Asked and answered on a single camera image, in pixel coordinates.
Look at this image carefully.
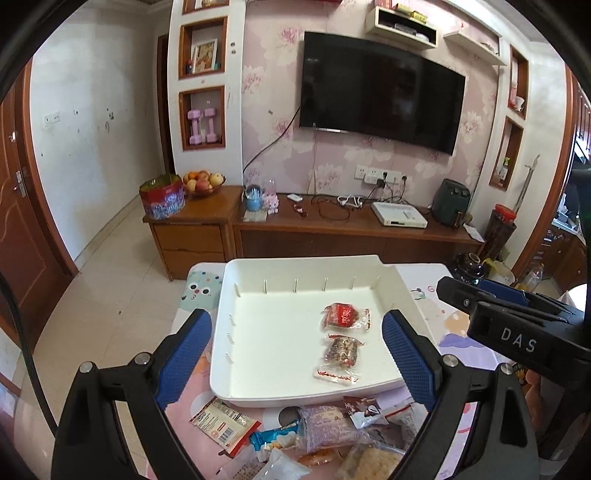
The grey white snack bag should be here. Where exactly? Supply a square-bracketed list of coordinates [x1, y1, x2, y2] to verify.
[369, 402, 428, 451]

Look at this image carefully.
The red candy cake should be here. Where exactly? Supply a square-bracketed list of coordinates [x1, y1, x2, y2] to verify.
[321, 302, 372, 331]

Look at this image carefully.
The nut cake clear wrapper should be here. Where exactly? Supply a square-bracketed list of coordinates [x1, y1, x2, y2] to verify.
[314, 333, 365, 385]

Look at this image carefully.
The rice cracker bag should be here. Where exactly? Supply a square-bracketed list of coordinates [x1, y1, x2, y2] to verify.
[335, 443, 405, 480]

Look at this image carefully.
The red white sachet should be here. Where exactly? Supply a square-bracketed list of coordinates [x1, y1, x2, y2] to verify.
[190, 397, 260, 458]

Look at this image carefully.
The brown small snack packet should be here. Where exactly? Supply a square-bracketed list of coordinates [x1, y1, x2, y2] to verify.
[344, 396, 387, 429]

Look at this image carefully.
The orange white snack bar packet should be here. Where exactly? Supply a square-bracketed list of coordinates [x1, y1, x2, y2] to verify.
[216, 449, 311, 480]

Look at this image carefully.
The blue wrapper snack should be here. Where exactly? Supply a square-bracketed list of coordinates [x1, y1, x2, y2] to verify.
[249, 420, 300, 451]

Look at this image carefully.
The small orange sausage snack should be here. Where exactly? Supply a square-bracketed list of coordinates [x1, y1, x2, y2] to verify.
[297, 448, 342, 468]

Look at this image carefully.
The yellow oil bottle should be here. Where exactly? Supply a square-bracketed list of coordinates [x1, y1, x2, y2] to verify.
[517, 263, 544, 292]

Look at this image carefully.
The white plastic jug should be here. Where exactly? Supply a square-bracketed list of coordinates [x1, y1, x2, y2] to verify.
[483, 258, 515, 286]

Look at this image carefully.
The dark ceramic pot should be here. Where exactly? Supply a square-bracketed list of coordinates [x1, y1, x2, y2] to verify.
[451, 252, 485, 285]

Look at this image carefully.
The cartoon printed tablecloth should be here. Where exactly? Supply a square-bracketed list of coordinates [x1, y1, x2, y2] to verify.
[165, 255, 500, 478]

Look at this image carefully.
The dark jar red lid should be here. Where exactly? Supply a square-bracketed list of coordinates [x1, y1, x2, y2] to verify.
[481, 204, 517, 260]

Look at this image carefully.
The dark green air fryer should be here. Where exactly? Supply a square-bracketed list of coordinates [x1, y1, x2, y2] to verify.
[431, 179, 471, 228]

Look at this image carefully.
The white set-top box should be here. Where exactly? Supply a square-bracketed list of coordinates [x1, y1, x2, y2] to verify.
[370, 202, 428, 229]

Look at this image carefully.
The white plastic storage bin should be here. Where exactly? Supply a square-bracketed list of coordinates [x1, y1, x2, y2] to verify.
[209, 255, 441, 408]

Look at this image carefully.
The brown wooden door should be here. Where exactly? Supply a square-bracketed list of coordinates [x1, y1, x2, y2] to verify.
[1, 63, 78, 347]

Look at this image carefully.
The pink bunny figurine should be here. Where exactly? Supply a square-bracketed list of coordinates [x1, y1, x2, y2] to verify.
[262, 179, 280, 215]

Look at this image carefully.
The wooden tv cabinet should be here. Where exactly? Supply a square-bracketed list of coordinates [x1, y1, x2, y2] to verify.
[143, 186, 480, 280]

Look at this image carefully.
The blue snow globe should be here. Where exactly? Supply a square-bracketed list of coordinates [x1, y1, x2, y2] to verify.
[245, 184, 263, 212]

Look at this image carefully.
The red round gift tin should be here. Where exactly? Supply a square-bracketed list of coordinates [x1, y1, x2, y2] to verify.
[139, 174, 185, 220]

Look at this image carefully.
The fruit bowl with apples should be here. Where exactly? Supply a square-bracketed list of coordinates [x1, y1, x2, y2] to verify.
[182, 170, 226, 198]

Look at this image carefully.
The pink dumbbell right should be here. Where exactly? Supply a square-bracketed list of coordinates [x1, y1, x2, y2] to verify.
[204, 107, 219, 144]

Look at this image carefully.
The pink dumbbell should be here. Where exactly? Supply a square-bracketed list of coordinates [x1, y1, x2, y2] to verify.
[187, 109, 204, 146]
[204, 107, 219, 144]

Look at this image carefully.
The pink dumbbell left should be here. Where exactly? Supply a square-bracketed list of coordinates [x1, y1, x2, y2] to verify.
[187, 109, 204, 146]

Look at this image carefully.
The framed picture in niche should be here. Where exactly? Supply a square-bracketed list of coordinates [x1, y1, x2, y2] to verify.
[192, 39, 217, 74]

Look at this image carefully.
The white wall power strip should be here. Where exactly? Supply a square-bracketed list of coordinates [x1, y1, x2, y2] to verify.
[353, 165, 406, 185]

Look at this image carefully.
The wall mounted black television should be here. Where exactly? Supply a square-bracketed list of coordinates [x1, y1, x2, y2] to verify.
[300, 31, 466, 155]

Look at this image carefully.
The white floating wall shelf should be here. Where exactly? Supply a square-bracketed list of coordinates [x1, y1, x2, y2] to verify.
[365, 6, 438, 51]

